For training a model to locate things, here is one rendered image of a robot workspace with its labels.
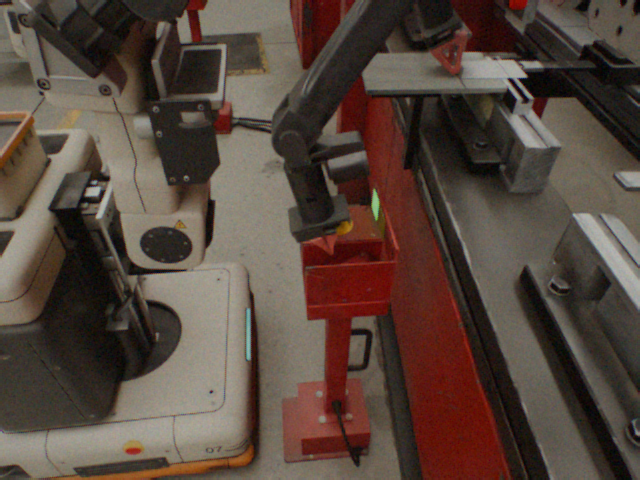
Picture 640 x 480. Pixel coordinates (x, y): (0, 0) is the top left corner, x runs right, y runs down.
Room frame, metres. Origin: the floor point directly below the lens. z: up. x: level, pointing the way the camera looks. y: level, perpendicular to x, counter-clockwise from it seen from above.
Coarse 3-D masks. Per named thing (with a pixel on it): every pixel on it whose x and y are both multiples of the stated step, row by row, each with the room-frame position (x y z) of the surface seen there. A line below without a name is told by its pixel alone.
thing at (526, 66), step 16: (592, 48) 0.96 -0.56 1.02; (608, 48) 0.92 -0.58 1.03; (528, 64) 0.92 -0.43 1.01; (544, 64) 0.92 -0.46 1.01; (560, 64) 0.92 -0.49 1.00; (576, 64) 0.92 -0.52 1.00; (592, 64) 0.92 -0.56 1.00; (608, 64) 0.88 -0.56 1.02; (624, 64) 0.87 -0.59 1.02; (608, 80) 0.86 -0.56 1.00; (624, 80) 0.86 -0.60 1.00
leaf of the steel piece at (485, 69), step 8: (464, 64) 0.93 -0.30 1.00; (472, 64) 0.93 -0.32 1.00; (480, 64) 0.93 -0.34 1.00; (488, 64) 0.93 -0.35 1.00; (496, 64) 0.93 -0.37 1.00; (464, 72) 0.89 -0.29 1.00; (472, 72) 0.89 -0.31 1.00; (480, 72) 0.89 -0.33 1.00; (488, 72) 0.89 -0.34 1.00; (496, 72) 0.89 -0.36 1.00; (504, 72) 0.89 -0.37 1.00
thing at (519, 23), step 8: (504, 0) 0.96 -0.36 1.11; (528, 0) 0.86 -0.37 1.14; (536, 0) 0.86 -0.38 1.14; (528, 8) 0.86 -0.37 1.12; (536, 8) 0.87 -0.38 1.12; (512, 16) 0.93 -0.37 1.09; (520, 16) 0.87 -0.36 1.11; (528, 16) 0.86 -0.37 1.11; (512, 24) 0.92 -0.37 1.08; (520, 24) 0.89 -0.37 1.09; (520, 32) 0.88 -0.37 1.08
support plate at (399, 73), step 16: (384, 64) 0.94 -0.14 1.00; (400, 64) 0.94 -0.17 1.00; (416, 64) 0.94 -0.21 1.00; (432, 64) 0.94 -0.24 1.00; (368, 80) 0.86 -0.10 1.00; (384, 80) 0.86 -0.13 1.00; (400, 80) 0.86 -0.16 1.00; (416, 80) 0.86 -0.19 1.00; (432, 80) 0.86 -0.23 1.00; (448, 80) 0.86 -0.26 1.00; (464, 80) 0.86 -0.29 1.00; (480, 80) 0.86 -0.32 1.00; (496, 80) 0.86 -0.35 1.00
